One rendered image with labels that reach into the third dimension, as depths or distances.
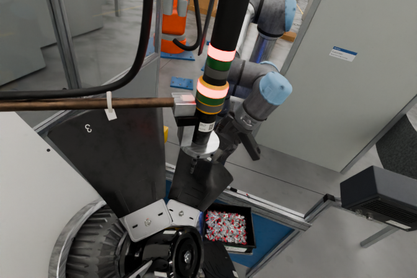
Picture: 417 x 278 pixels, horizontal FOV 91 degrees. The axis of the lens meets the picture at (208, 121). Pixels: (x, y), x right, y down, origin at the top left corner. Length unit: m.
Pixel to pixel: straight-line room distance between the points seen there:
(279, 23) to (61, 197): 0.89
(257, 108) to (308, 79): 1.75
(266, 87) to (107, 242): 0.50
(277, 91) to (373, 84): 1.94
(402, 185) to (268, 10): 0.77
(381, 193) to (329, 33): 1.51
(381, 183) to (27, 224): 1.00
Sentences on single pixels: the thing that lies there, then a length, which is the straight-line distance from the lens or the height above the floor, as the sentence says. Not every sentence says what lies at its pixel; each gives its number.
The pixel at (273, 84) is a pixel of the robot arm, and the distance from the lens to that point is 0.50.
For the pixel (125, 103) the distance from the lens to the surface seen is 0.28.
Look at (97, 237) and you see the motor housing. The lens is 0.59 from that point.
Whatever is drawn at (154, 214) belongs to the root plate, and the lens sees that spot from 0.50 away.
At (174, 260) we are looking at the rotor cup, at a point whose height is 1.26.
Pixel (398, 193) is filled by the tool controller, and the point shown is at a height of 1.23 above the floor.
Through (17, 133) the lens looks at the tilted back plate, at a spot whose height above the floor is 1.32.
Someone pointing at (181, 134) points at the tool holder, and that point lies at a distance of 0.33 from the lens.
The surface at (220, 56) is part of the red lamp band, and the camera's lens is 0.26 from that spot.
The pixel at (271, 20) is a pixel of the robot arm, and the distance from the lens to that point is 0.91.
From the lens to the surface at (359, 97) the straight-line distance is 2.43.
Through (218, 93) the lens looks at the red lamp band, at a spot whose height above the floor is 1.57.
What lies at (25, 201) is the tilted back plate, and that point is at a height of 1.23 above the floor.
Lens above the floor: 1.71
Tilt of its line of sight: 38 degrees down
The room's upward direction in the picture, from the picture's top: 15 degrees clockwise
